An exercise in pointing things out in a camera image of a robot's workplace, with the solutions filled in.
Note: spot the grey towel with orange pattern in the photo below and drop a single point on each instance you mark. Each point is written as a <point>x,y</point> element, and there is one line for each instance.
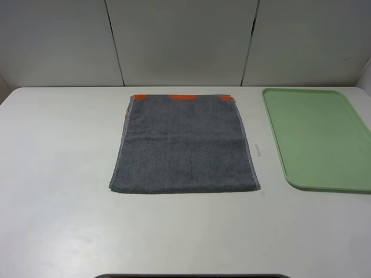
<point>183,144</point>

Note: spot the clear tape strip on table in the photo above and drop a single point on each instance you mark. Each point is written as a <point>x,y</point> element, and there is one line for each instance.
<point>258,151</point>

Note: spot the light green plastic tray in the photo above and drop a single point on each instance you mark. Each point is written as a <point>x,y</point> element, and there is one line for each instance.
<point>322,142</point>

